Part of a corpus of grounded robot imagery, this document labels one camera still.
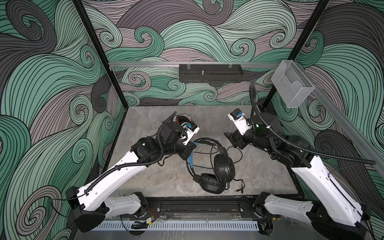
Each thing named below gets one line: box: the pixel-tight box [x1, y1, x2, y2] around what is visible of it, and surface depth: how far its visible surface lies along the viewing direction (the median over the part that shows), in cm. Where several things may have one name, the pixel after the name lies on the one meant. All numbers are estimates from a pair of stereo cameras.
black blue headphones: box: [206, 137, 236, 194], surface depth 51 cm
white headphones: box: [172, 114, 194, 125], surface depth 105 cm
